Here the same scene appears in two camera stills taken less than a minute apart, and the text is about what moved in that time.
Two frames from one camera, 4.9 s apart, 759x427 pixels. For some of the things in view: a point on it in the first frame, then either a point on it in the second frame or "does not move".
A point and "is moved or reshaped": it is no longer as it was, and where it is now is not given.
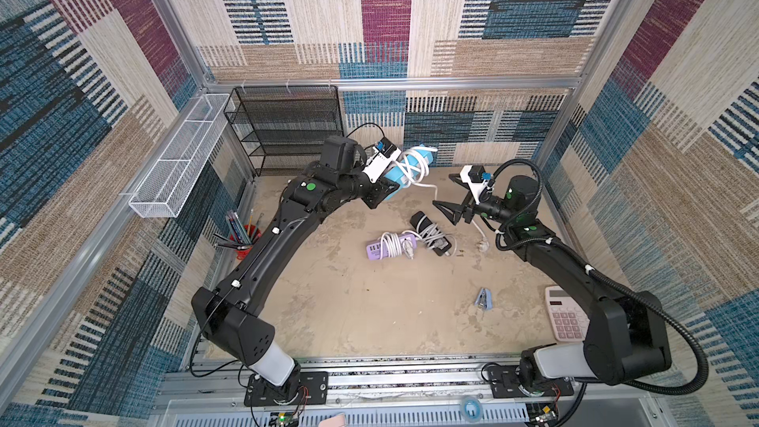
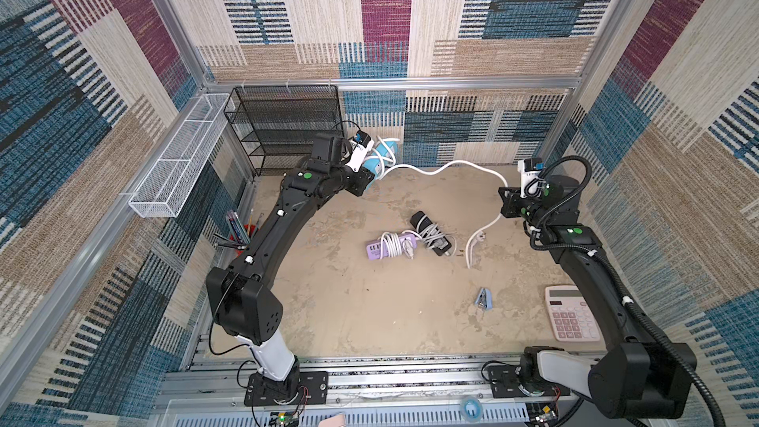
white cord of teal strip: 414,164 → 393,143
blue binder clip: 484,298 does not move
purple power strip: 390,246 does not move
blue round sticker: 471,409 does not move
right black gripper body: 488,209 → 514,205
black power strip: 429,231 does not move
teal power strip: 412,167 is moved or reshaped
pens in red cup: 242,234 does not move
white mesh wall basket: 164,190 does not move
